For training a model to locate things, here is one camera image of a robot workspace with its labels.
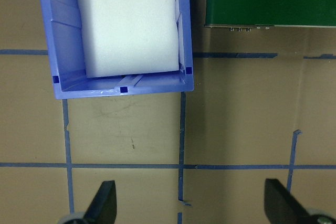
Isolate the white foam pad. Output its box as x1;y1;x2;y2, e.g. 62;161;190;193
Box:
73;0;181;79

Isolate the blue plastic storage bin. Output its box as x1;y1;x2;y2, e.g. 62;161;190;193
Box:
35;0;195;101

